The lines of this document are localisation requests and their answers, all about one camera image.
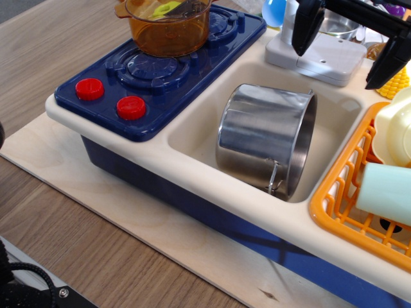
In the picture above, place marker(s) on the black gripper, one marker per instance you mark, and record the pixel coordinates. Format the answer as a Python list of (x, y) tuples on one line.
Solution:
[(393, 57)]

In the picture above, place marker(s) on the stainless steel pot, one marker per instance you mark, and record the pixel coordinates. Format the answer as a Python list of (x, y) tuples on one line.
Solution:
[(264, 137)]

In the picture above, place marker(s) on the cream and blue toy sink unit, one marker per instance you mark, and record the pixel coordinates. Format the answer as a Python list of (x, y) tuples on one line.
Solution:
[(179, 166)]

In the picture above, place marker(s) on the amber transparent plastic pot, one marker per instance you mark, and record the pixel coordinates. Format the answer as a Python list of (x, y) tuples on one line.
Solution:
[(182, 31)]

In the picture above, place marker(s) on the green toy item in pot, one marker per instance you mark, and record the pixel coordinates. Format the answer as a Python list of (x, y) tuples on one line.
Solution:
[(163, 9)]

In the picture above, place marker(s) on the steel bowl in background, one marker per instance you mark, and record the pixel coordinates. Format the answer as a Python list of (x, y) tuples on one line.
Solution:
[(338, 26)]

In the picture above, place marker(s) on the grey toy faucet base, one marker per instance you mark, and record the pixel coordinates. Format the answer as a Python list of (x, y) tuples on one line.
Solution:
[(329, 59)]

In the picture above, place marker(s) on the yellow toy corn cob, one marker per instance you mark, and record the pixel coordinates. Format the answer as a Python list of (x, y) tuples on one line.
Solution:
[(397, 83)]

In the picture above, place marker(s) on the blue plastic toy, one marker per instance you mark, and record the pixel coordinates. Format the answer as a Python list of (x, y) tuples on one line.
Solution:
[(273, 12)]

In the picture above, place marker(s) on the cream plastic toy dish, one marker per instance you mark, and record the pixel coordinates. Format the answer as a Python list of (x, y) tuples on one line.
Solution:
[(391, 143)]

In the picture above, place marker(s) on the light green plastic cup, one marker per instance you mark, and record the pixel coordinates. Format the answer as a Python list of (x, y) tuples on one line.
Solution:
[(385, 191)]

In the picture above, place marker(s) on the orange plastic dish rack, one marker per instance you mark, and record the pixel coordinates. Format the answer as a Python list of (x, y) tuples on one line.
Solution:
[(333, 205)]

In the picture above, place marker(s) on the red stove knob right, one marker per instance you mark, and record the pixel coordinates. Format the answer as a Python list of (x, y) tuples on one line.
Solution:
[(131, 108)]

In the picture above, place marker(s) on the red stove knob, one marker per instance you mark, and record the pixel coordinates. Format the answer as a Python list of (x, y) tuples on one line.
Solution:
[(89, 89), (131, 108)]

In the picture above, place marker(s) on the blue toy stovetop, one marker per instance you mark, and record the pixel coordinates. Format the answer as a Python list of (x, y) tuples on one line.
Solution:
[(167, 85)]

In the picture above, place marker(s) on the red stove knob left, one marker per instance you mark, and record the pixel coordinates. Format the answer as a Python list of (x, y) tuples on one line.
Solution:
[(89, 89)]

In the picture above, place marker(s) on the light plywood base board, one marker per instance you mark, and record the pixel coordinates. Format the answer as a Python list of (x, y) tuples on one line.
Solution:
[(121, 247)]

